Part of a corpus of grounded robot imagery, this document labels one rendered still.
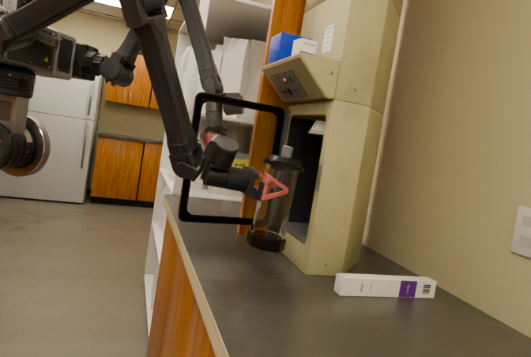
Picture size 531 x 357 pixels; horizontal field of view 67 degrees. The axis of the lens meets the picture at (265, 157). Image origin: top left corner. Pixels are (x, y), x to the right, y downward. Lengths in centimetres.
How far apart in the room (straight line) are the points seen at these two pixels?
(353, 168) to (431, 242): 40
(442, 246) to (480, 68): 53
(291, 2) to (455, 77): 58
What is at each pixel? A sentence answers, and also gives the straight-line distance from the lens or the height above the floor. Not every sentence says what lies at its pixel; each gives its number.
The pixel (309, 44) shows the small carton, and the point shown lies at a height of 156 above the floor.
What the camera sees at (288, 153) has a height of 125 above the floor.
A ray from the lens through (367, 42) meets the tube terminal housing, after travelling 114.
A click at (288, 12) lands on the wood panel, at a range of 146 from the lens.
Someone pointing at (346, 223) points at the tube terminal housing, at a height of 109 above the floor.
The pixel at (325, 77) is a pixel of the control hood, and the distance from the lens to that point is 107.
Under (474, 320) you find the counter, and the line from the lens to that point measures 113.
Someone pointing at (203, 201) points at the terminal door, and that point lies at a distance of 128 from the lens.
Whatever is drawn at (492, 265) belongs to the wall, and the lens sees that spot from 122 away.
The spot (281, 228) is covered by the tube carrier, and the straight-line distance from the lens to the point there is 104.
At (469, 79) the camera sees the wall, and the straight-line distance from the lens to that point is 136.
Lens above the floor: 129
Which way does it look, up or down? 3 degrees down
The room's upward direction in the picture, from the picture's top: 9 degrees clockwise
